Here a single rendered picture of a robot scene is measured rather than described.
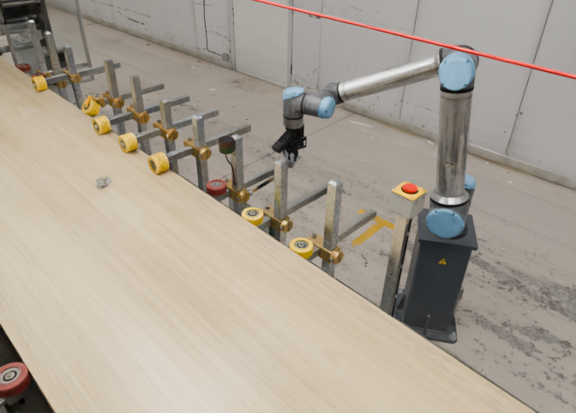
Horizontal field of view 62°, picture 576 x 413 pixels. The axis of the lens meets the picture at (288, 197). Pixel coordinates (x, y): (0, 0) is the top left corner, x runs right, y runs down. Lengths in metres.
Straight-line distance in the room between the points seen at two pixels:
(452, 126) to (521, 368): 1.32
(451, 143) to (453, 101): 0.16
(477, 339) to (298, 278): 1.41
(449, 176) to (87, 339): 1.37
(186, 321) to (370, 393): 0.53
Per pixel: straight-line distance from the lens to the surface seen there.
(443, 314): 2.55
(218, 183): 1.93
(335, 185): 1.51
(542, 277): 3.23
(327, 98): 1.99
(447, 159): 1.91
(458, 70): 1.77
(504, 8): 4.05
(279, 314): 1.39
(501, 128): 4.25
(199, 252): 1.60
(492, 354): 2.67
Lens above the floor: 1.92
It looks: 34 degrees down
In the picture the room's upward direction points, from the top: 1 degrees clockwise
